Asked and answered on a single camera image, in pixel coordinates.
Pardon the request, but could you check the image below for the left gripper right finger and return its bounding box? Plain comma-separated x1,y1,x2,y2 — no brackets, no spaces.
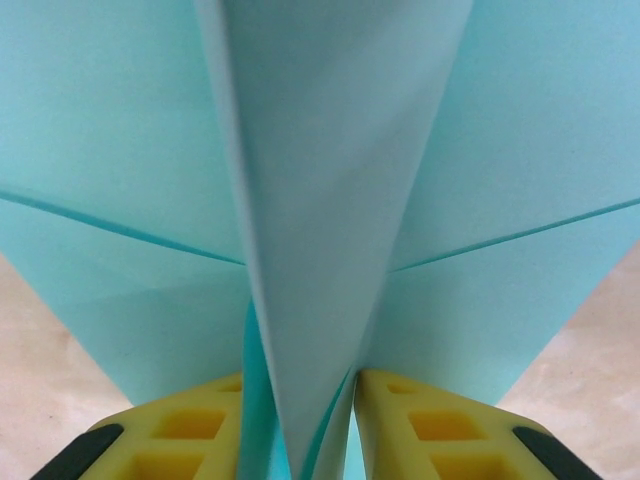
355,369,601,480

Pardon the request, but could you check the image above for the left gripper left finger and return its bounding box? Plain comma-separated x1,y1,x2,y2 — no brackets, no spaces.
34,372,246,480

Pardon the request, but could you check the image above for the light blue cloth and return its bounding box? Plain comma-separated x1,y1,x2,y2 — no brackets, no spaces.
0,0,640,480

